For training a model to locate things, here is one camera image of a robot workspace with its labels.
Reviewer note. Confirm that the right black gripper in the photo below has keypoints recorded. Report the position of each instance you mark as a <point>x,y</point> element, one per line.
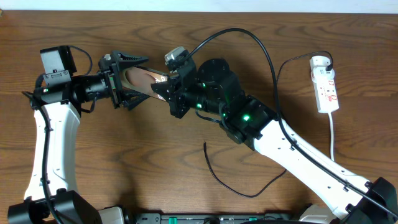
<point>176,96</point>

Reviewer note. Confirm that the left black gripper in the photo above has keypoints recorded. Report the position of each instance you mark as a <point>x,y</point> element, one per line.
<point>114,84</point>

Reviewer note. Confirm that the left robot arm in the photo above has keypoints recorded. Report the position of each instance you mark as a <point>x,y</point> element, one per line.
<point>57,103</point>

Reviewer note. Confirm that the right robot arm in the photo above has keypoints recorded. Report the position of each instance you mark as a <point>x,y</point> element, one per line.
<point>214,88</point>

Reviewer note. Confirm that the white USB charger adapter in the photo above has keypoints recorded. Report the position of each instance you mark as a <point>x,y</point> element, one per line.
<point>320,74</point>

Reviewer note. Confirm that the white power strip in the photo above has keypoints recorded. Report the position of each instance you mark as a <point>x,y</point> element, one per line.
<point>325,92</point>

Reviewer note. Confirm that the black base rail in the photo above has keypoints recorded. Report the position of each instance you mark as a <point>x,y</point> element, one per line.
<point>156,218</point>

